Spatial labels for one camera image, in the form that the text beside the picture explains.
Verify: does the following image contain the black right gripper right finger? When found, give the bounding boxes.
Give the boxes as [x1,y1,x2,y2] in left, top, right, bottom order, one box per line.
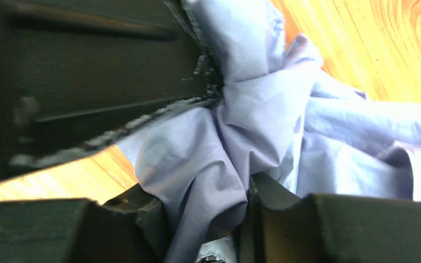
[238,173,421,262]

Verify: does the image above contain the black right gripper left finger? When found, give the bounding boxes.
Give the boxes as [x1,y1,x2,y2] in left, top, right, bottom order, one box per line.
[0,185,171,262]

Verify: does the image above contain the lavender folding umbrella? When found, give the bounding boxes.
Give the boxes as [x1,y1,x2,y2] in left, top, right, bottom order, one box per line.
[118,1,421,262]

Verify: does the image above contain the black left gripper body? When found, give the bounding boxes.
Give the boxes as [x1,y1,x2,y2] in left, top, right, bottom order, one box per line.
[0,1,223,181]

